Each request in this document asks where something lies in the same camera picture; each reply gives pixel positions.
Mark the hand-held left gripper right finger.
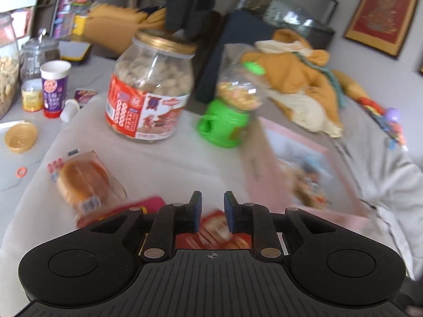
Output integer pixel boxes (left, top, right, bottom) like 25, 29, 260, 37
224, 191, 336, 261

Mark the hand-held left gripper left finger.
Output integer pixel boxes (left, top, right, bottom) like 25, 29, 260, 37
89, 191, 203, 261

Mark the pink cardboard box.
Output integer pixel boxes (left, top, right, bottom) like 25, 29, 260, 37
241, 117, 371, 228

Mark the clear bread packet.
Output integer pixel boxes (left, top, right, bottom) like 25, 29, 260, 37
46, 150, 128, 222

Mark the white tablecloth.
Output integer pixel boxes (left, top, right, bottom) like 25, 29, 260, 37
0, 89, 413, 317

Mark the green candy dispenser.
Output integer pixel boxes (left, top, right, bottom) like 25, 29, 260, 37
197, 60, 266, 148

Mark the orange red snack packet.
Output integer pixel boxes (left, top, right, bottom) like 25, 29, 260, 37
297, 185, 333, 209

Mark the blue clear snack packet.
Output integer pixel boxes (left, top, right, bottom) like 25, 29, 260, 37
297, 162, 323, 189

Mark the red label peanut jar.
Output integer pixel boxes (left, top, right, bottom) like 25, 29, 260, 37
105, 30, 198, 142

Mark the orange yellow blanket pile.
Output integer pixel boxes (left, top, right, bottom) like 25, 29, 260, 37
241, 29, 344, 137

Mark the small white bottle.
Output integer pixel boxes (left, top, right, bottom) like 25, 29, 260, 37
60, 99, 80, 123

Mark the blue cabinet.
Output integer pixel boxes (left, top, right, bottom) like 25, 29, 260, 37
195, 10, 278, 104

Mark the yellow pillow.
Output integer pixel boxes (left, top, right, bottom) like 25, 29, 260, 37
337, 71, 367, 101

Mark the colourful toy pile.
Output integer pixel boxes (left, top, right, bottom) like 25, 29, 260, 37
358, 97, 411, 149

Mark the purple white paper cup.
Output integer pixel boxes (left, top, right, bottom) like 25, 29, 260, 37
40, 60, 72, 119

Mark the gold jar lid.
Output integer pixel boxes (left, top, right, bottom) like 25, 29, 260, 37
5, 122, 38, 153

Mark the small yellow filled jar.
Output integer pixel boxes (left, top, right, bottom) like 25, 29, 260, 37
21, 79, 44, 112

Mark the yellow rimmed tray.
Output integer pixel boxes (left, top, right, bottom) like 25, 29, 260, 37
58, 40, 91, 64

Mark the yellow beanbag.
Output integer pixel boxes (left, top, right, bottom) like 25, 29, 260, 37
84, 3, 166, 56

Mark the dark hanging jacket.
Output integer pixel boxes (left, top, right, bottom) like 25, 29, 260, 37
164, 0, 215, 38

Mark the glass fish tank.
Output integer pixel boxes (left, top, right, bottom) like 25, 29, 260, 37
231, 0, 339, 33

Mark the small glass clamp jar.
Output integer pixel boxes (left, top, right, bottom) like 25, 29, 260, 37
20, 29, 61, 83

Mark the large glass peanut jar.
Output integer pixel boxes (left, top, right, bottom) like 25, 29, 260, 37
0, 13, 20, 119

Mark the pink capped bottle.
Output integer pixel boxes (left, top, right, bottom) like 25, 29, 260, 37
74, 0, 92, 17

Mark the blue capped bottle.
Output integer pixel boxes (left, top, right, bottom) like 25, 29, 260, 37
54, 0, 75, 37

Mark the framed wall picture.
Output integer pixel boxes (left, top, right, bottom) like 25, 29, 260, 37
344, 0, 422, 58

